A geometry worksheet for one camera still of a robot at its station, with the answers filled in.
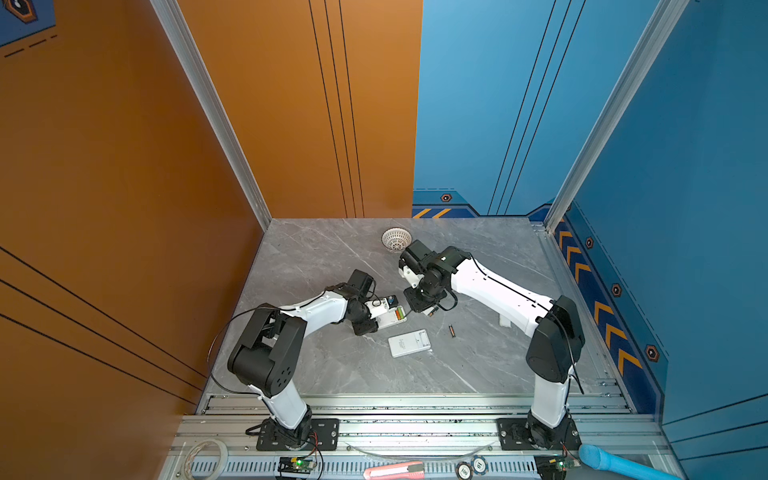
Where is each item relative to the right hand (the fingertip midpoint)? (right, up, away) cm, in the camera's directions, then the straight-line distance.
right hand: (411, 305), depth 83 cm
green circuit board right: (+33, -36, -13) cm, 50 cm away
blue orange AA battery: (+13, -9, +8) cm, 18 cm away
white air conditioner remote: (-1, -12, +4) cm, 12 cm away
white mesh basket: (-4, +20, +29) cm, 36 cm away
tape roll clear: (-53, -32, -14) cm, 63 cm away
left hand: (-13, -5, +11) cm, 18 cm away
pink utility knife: (-4, -36, -14) cm, 39 cm away
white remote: (-5, -5, +10) cm, 13 cm away
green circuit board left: (-29, -36, -12) cm, 48 cm away
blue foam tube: (+41, -32, -16) cm, 54 cm away
